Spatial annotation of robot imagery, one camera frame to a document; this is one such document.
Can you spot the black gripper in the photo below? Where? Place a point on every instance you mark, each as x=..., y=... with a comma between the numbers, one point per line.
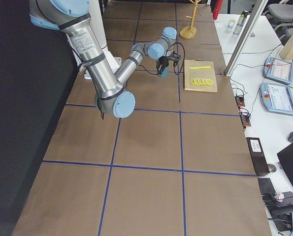
x=162, y=60

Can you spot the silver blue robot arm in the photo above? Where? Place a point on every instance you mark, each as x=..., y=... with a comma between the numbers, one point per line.
x=118, y=101

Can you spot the wooden cup storage rack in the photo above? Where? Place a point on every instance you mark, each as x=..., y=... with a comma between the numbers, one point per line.
x=188, y=32

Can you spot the white paper cup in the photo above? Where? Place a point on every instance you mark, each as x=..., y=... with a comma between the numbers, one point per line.
x=230, y=25

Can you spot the yellow plastic knife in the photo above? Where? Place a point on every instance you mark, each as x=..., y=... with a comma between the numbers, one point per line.
x=199, y=67

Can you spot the orange black connector block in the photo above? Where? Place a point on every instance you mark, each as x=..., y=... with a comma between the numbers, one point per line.
x=240, y=101

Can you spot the clear water bottle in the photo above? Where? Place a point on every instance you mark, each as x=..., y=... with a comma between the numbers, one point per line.
x=240, y=22

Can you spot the near teach pendant tablet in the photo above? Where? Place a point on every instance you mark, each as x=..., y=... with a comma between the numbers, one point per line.
x=277, y=98

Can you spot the teach pendant tablet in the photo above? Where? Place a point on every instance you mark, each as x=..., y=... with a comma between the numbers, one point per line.
x=278, y=70
x=277, y=98

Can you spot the far teach pendant tablet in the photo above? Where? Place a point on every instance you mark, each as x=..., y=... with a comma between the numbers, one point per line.
x=278, y=70

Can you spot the black box with label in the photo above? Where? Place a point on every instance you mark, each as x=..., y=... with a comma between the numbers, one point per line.
x=257, y=156

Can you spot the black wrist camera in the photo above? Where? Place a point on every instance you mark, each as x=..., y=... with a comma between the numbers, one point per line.
x=175, y=58

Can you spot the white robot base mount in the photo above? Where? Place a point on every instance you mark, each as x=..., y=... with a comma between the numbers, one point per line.
x=87, y=35

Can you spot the aluminium frame post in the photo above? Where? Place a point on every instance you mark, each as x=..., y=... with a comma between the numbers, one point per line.
x=256, y=13

